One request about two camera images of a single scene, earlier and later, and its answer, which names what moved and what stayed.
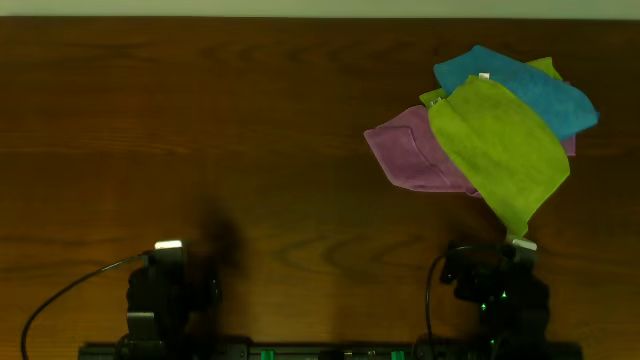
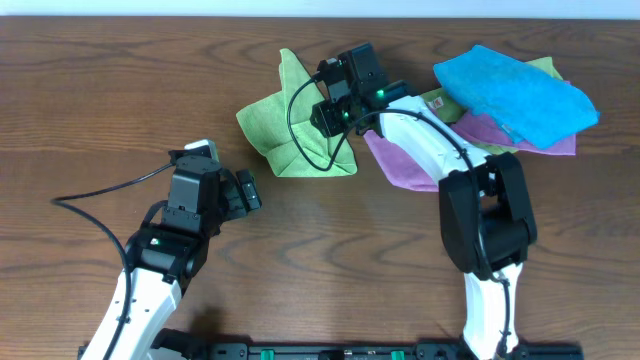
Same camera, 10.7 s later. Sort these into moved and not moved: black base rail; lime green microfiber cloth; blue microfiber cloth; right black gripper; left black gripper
Moved: right black gripper; left black gripper; lime green microfiber cloth
Not moved: black base rail; blue microfiber cloth
